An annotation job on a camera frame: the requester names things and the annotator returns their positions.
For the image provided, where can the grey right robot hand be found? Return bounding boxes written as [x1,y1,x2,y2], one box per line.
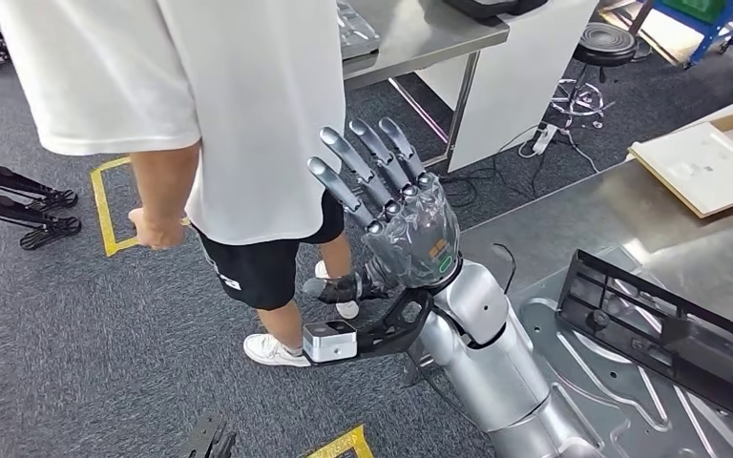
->
[302,115,464,306]

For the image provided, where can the long black plastic part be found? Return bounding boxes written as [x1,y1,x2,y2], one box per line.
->
[555,249,733,435]

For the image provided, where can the stainless steel workbench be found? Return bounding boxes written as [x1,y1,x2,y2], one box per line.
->
[461,157,733,458]
[340,0,512,170]

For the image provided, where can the white floor power strip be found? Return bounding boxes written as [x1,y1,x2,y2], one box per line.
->
[531,123,559,156]

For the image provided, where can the stamped grey metal plate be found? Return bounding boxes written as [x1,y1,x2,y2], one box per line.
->
[336,0,383,62]
[508,246,733,458]

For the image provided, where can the person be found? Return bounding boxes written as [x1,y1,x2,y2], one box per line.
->
[0,0,362,369]

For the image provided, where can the black round stool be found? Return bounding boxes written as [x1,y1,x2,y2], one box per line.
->
[546,22,639,132]

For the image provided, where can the open cardboard box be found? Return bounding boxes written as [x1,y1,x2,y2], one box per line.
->
[626,104,733,220]

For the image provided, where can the black humanoid robot body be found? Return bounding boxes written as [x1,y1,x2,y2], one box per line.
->
[0,107,83,252]

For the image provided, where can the black floor cables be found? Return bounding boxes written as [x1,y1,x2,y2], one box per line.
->
[439,123,601,211]

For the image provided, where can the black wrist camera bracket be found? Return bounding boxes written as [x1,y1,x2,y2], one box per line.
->
[353,287,435,364]

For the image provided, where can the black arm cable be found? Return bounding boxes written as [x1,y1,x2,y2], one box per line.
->
[492,242,518,296]

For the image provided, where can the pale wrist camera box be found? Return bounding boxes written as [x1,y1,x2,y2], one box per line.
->
[303,320,359,364]

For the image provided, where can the blue steel cart frame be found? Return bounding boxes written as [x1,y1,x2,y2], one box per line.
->
[628,0,733,70]

